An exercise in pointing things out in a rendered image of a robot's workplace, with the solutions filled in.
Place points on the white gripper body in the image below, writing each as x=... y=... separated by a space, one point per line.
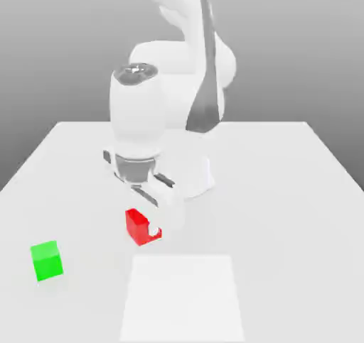
x=167 y=206

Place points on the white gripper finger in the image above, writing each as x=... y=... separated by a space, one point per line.
x=155 y=226

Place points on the small red cube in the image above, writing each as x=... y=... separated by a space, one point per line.
x=136 y=226

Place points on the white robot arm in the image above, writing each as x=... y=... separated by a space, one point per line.
x=136 y=113

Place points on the small green cube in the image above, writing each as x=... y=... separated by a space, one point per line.
x=47 y=262

